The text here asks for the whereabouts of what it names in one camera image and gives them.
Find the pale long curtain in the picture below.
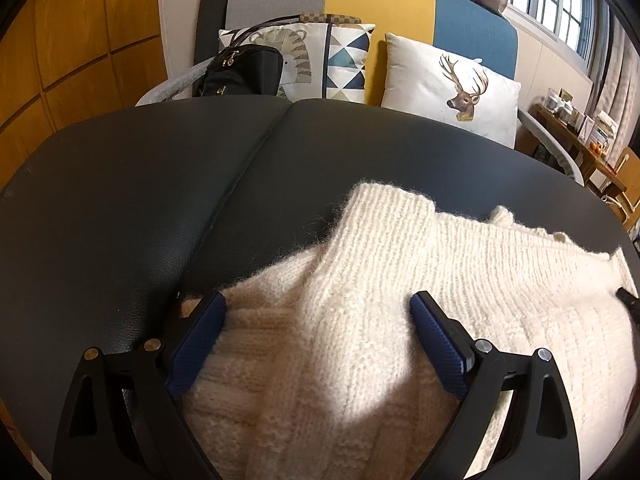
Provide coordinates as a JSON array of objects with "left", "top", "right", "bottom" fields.
[{"left": 587, "top": 0, "right": 640, "bottom": 151}]

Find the deer print pillow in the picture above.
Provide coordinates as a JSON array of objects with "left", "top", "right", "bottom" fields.
[{"left": 381, "top": 32, "right": 522, "bottom": 150}]

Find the brown checkered bag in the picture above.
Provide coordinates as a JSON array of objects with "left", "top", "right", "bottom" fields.
[{"left": 300, "top": 11, "right": 362, "bottom": 25}]

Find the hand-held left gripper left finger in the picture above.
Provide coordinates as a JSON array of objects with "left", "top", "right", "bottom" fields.
[{"left": 52, "top": 290, "right": 228, "bottom": 480}]

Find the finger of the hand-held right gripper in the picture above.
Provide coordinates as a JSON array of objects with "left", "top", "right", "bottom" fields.
[{"left": 616, "top": 286, "right": 640, "bottom": 323}]

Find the grey yellow blue sofa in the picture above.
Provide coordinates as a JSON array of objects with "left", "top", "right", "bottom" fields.
[{"left": 135, "top": 0, "right": 586, "bottom": 188}]

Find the wooden side desk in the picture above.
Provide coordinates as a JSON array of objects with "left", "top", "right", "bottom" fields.
[{"left": 530, "top": 105, "right": 628, "bottom": 196}]

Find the wooden wardrobe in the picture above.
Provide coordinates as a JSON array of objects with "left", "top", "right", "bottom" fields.
[{"left": 0, "top": 0, "right": 168, "bottom": 191}]

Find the wooden chair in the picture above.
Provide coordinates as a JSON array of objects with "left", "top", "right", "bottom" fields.
[{"left": 602, "top": 147, "right": 640, "bottom": 221}]

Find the cluttered wooden shelf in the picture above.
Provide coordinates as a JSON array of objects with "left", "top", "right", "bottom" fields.
[{"left": 542, "top": 87, "right": 621, "bottom": 153}]

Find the black handbag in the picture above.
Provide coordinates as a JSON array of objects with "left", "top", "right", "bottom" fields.
[{"left": 192, "top": 15, "right": 326, "bottom": 98}]

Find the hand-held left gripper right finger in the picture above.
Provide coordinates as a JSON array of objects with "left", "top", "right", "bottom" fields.
[{"left": 409, "top": 290, "right": 581, "bottom": 480}]

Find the white knit sweater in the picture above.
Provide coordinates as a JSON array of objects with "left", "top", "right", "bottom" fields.
[{"left": 177, "top": 180, "right": 640, "bottom": 480}]

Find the cat print pillow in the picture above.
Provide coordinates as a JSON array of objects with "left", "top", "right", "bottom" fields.
[{"left": 218, "top": 22, "right": 331, "bottom": 101}]

